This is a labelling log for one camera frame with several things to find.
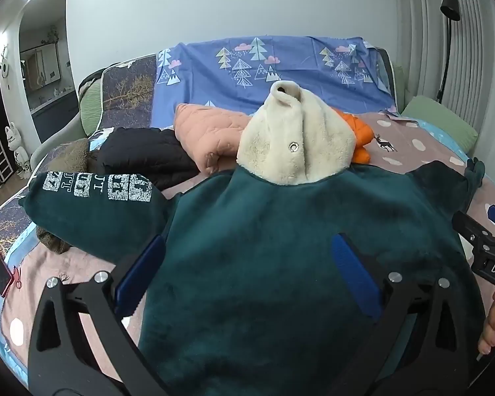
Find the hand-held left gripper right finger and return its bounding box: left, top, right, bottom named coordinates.
left=331, top=233, right=471, bottom=394

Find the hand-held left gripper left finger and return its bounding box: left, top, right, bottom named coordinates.
left=27, top=234, right=168, bottom=394

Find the dark green fleece hooded jacket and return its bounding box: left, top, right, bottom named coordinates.
left=18, top=80, right=485, bottom=396

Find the person's right hand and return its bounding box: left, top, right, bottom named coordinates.
left=478, top=288, right=495, bottom=356

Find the pink polka dot blanket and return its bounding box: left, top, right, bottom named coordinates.
left=0, top=111, right=495, bottom=384

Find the green pillow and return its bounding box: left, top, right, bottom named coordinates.
left=402, top=96, right=479, bottom=154

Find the black puffer jacket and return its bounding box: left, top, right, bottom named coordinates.
left=97, top=128, right=199, bottom=190

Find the orange puffer jacket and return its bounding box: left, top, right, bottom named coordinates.
left=330, top=107, right=374, bottom=165

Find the brown fleece garment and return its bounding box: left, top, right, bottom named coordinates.
left=35, top=138, right=93, bottom=255

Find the red phone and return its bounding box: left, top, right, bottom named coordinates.
left=0, top=248, right=17, bottom=297

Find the grey curtain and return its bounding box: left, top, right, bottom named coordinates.
left=396, top=0, right=495, bottom=166

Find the peach quilted jacket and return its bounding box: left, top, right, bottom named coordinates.
left=174, top=103, right=256, bottom=174

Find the dark tree-print blanket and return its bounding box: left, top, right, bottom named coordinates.
left=0, top=55, right=158, bottom=265

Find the blue tree-print sheet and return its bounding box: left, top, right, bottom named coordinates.
left=154, top=35, right=397, bottom=118

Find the black floor lamp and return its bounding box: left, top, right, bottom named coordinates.
left=435, top=0, right=461, bottom=104

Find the white wall ornament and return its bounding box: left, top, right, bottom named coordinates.
left=0, top=45, right=11, bottom=88

